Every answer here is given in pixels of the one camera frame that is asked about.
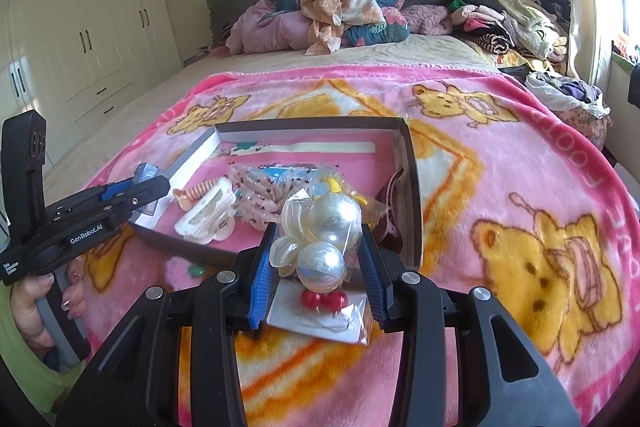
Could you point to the pink bear fleece blanket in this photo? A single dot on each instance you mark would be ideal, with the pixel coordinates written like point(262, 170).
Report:
point(510, 196)

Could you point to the orange floral cloth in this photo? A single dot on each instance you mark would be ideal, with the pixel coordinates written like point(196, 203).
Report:
point(330, 19)

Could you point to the bagged yellow hoop earrings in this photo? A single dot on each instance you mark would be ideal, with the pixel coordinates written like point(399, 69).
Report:
point(329, 180)

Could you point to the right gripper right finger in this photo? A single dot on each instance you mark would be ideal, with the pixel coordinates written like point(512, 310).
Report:
point(503, 380)

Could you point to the pile of clothes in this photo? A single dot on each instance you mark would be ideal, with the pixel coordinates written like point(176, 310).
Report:
point(537, 30)

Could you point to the person's left hand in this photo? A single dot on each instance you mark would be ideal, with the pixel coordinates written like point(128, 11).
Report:
point(45, 306)

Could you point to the white plastic claw clip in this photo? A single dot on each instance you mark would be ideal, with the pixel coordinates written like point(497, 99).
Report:
point(211, 219)

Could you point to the pink quilted garment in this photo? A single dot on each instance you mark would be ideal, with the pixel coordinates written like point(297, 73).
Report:
point(261, 28)

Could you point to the red ball earrings card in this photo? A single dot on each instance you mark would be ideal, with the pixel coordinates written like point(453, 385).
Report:
point(341, 316)

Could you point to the floral laundry basket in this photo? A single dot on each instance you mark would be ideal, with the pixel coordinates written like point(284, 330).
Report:
point(578, 104)

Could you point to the dark blue floral pillow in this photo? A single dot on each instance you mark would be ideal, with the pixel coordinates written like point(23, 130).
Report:
point(395, 27)

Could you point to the dark cardboard tray box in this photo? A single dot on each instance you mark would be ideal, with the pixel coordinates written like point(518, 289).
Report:
point(259, 201)

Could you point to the orange spiral hair clip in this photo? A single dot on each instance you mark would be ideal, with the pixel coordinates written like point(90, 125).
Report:
point(187, 197)

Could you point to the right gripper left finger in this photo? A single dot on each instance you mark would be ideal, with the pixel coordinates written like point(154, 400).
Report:
point(133, 379)

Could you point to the pearl bead hair accessory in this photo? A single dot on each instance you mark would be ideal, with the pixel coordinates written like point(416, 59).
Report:
point(320, 241)

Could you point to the dark clothes on windowsill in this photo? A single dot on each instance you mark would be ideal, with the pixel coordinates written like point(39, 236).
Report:
point(633, 96)

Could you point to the cream built-in wardrobe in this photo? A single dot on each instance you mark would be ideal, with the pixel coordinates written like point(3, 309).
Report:
point(79, 62)

